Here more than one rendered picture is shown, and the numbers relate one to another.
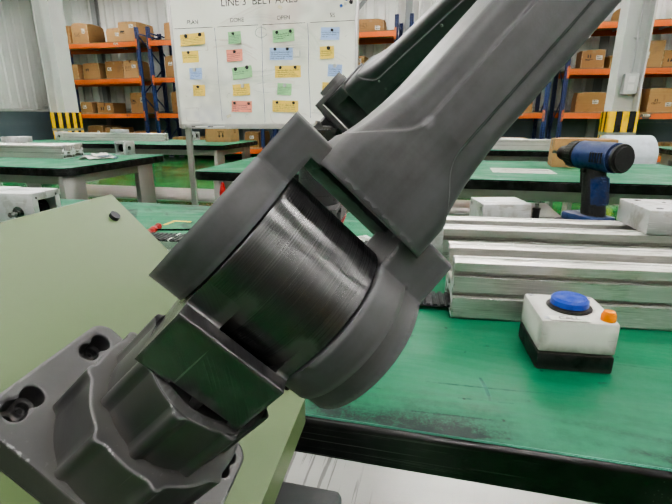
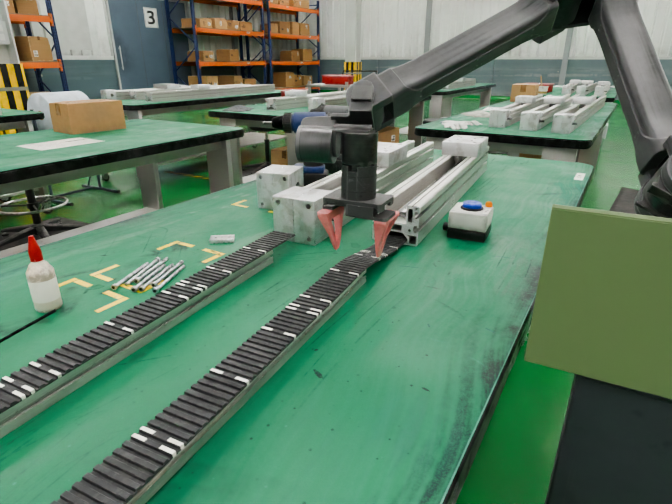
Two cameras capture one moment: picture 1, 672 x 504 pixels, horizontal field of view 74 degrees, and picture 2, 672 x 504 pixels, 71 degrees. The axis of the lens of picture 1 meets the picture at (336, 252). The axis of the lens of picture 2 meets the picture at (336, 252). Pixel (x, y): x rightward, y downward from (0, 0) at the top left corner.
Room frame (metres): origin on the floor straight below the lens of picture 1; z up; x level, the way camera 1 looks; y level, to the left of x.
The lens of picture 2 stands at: (0.46, 0.75, 1.13)
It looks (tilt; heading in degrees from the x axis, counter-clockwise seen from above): 22 degrees down; 288
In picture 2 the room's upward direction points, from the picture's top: straight up
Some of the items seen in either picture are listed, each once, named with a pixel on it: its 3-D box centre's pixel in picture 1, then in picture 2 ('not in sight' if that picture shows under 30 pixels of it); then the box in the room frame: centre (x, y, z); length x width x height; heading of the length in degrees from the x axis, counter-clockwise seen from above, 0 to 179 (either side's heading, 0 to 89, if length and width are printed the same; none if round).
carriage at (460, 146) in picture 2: not in sight; (465, 149); (0.52, -0.81, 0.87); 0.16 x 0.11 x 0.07; 82
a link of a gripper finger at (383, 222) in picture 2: not in sight; (372, 228); (0.62, 0.03, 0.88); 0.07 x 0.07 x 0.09; 82
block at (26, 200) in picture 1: (26, 210); not in sight; (1.08, 0.76, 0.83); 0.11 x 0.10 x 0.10; 173
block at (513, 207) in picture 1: (499, 223); (285, 187); (0.95, -0.35, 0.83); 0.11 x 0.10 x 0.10; 1
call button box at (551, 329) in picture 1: (562, 326); (466, 220); (0.48, -0.27, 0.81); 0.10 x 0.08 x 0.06; 172
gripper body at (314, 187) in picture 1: (318, 189); (358, 185); (0.65, 0.02, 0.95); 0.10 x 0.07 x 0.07; 172
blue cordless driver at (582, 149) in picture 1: (579, 191); (298, 150); (0.98, -0.54, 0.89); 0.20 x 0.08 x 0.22; 15
